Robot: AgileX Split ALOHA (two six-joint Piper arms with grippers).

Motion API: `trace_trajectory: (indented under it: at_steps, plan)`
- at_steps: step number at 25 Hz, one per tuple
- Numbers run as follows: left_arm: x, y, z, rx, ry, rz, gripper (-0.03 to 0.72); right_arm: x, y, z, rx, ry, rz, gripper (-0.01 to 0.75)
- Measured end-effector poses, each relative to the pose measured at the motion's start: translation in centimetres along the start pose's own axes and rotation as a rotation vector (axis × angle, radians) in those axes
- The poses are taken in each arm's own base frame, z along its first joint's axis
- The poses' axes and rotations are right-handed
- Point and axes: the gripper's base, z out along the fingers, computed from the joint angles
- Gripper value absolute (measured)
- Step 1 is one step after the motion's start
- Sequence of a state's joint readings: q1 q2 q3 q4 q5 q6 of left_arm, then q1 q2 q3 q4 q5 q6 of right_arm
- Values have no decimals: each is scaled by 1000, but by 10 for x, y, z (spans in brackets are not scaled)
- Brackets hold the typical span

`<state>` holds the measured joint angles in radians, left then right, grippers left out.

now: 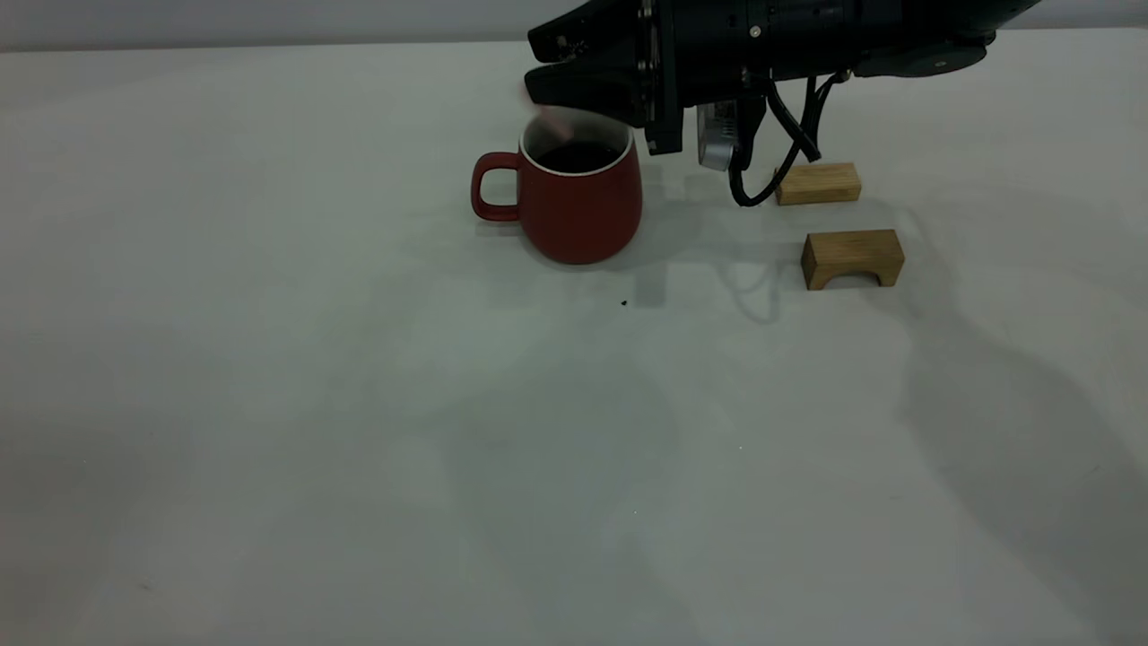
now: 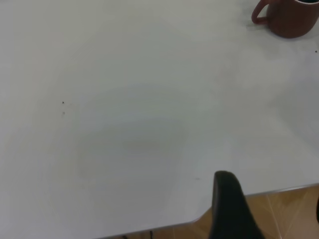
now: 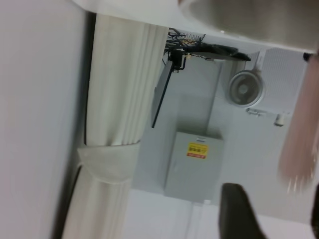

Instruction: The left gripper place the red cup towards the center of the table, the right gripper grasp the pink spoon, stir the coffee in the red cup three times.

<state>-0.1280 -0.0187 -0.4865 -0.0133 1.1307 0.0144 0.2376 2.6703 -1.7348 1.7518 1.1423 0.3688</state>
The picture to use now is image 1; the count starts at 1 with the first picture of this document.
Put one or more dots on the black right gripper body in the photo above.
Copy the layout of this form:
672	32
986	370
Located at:
744	45

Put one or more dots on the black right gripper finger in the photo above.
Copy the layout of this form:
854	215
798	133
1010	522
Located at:
601	31
601	85

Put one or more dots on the red ceramic cup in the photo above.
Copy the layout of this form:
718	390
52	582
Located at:
578	215

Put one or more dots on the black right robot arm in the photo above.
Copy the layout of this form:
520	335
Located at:
942	36

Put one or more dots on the flat rectangular wooden block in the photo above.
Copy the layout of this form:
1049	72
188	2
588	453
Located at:
821	184

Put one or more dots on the arched wooden block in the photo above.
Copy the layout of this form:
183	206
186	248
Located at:
852	251

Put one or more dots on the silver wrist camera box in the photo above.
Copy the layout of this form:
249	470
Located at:
717	135

